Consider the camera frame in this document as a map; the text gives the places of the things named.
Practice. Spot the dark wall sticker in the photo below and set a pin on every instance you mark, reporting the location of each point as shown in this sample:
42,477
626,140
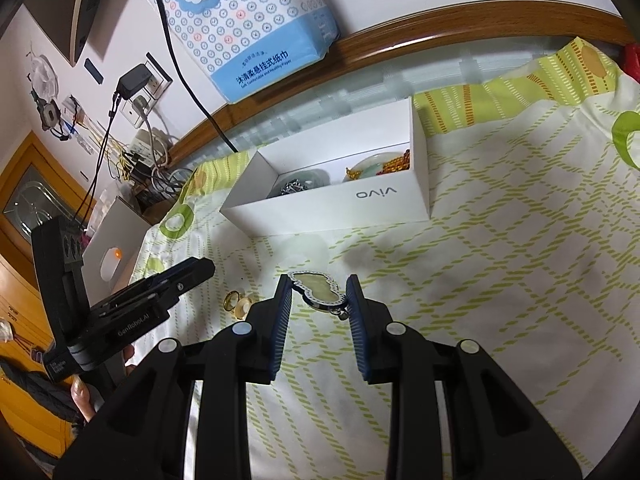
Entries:
93,71

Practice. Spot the red quilted item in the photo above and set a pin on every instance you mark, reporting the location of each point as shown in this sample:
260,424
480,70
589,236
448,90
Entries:
632,60

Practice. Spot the clear plastic wall ornament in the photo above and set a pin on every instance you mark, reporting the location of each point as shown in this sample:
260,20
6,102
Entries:
42,72

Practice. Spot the person's left hand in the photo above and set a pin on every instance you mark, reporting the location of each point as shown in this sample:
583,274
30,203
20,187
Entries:
84,397

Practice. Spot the pale jade bangle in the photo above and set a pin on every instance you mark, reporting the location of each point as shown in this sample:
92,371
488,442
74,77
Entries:
372,165

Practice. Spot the white power strip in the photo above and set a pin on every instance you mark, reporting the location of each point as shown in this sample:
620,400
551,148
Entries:
150,145

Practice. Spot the grey plug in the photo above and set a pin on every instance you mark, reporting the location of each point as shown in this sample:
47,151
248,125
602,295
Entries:
141,106

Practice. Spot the yellow wooden cabinet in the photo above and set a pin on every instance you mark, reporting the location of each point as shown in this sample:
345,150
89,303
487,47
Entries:
30,200

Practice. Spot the white wall socket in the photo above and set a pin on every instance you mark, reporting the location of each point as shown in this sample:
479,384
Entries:
135,112
160,77

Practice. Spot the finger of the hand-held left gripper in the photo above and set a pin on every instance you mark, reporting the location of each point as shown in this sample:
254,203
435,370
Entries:
180,275

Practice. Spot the dark quilted jacket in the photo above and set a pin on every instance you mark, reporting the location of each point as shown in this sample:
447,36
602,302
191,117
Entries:
35,395

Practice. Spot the dark monitor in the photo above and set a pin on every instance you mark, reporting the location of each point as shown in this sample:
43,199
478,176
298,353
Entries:
90,0

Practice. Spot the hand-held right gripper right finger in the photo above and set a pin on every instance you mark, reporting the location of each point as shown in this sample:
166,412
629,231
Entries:
357,325

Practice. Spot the black charger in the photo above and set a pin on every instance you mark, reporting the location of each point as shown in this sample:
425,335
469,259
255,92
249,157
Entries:
134,82

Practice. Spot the green patterned white sheet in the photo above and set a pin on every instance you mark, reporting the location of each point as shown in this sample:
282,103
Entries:
500,260

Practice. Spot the silver laptop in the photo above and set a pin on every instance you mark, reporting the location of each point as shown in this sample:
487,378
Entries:
120,230

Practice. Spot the gourd-shaped jade pendant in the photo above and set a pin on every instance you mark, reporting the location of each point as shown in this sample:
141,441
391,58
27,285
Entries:
320,290

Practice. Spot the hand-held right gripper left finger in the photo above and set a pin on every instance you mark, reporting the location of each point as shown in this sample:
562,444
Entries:
280,325

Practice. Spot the white cardboard box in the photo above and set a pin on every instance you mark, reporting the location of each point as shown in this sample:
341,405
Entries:
325,205

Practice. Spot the blue white tissue pack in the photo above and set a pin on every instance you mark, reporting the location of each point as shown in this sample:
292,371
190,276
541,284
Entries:
240,25

